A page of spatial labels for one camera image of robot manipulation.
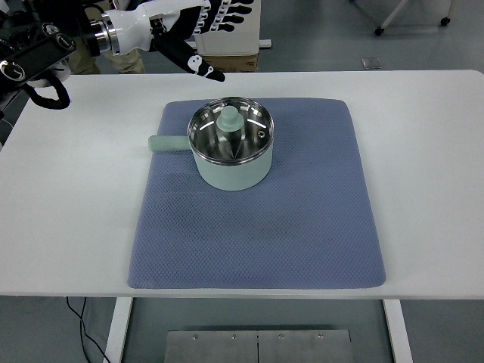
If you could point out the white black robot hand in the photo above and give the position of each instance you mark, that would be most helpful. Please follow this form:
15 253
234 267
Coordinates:
165 26

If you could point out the mint green pot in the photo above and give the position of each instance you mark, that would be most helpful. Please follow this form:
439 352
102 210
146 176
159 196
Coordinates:
226 178

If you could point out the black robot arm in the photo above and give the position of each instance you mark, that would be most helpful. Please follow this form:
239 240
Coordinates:
34 43

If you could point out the cardboard box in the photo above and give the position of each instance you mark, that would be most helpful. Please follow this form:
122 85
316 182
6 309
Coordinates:
233 63

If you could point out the person in beige trousers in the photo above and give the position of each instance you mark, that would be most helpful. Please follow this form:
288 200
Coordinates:
81 61

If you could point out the glass lid green knob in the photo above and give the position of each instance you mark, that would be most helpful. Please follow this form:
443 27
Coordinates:
231 131

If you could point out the metal floor outlet plate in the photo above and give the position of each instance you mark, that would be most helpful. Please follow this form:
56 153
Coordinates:
371 63

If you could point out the blue textured mat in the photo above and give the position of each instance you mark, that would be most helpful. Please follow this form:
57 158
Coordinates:
307 225

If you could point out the wheeled chair base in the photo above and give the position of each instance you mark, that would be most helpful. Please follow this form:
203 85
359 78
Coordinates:
388 18

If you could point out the left white table leg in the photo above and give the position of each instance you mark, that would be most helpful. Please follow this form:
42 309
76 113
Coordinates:
118 329

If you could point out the white table leg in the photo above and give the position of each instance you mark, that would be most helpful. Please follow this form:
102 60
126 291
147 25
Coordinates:
118 329
398 336

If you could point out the right white table leg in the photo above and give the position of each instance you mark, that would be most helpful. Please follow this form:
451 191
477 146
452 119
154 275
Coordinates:
398 336

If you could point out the white pedestal cabinet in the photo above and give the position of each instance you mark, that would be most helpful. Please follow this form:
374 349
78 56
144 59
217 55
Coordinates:
244 40

